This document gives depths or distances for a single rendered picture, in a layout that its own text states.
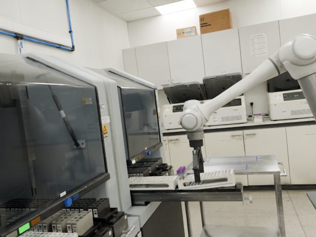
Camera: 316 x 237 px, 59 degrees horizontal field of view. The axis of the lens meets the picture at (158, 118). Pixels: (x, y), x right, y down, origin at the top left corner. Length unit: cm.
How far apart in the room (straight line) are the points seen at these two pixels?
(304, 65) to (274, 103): 250
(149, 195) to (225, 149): 237
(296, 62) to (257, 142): 260
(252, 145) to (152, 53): 196
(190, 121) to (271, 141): 263
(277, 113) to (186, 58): 147
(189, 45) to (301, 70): 300
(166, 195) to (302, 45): 97
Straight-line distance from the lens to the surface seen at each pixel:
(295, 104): 381
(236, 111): 378
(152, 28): 475
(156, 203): 175
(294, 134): 384
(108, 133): 140
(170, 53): 424
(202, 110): 130
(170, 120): 392
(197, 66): 413
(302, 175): 396
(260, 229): 233
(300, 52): 127
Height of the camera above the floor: 129
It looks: 3 degrees down
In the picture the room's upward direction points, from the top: 7 degrees counter-clockwise
